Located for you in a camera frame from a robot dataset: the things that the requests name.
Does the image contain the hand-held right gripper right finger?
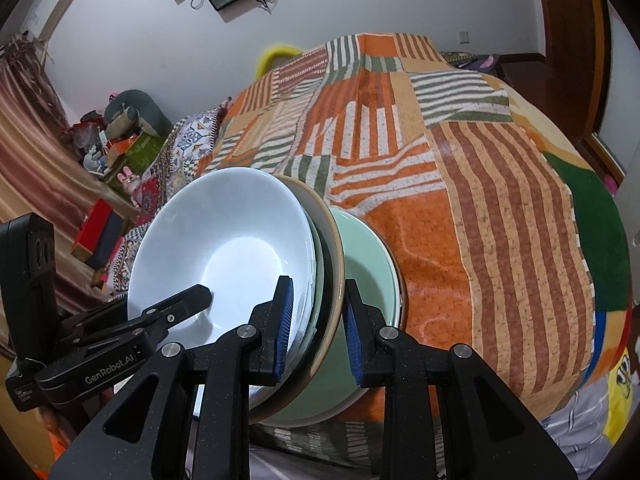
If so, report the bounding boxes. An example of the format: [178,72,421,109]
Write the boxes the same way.
[343,278,578,480]

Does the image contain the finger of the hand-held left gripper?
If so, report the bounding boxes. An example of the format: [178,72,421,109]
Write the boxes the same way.
[60,296,132,343]
[117,283,212,347]

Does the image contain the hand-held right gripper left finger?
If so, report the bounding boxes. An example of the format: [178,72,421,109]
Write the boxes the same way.
[47,275,295,480]

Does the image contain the green bowl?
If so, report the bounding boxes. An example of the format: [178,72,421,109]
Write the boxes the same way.
[260,208,407,428]

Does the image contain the white bowl with dark spots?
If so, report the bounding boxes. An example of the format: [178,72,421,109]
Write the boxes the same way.
[126,167,318,411]

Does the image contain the pink bowl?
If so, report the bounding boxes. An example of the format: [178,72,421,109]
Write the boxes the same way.
[250,175,346,423]

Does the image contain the red box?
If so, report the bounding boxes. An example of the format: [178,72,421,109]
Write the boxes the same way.
[71,198,113,261]

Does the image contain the brown striped curtain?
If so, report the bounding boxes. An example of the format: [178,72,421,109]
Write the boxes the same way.
[0,35,141,361]

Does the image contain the pink bunny toy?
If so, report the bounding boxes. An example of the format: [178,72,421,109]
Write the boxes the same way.
[116,166,142,196]

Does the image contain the green storage bag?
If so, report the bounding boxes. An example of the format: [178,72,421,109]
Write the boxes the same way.
[125,132,168,171]

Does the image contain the orange striped patchwork blanket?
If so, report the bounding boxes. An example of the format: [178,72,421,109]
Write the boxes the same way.
[200,32,601,466]

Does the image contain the patterned quilt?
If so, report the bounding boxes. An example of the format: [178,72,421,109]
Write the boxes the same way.
[112,102,231,291]

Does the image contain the grey striped sheet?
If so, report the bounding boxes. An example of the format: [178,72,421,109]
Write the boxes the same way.
[250,375,616,480]

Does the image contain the yellow hoop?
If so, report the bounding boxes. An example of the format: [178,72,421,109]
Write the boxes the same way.
[256,44,303,78]

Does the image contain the yellow printed cloth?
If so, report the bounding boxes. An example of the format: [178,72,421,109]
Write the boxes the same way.
[602,340,636,438]

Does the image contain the colourful fleece blanket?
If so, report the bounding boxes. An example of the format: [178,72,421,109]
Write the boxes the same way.
[520,95,633,381]

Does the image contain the dark patterned cloth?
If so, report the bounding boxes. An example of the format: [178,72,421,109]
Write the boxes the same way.
[440,51,501,71]

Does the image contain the wooden door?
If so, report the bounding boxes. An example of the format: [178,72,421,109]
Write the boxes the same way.
[532,0,598,61]

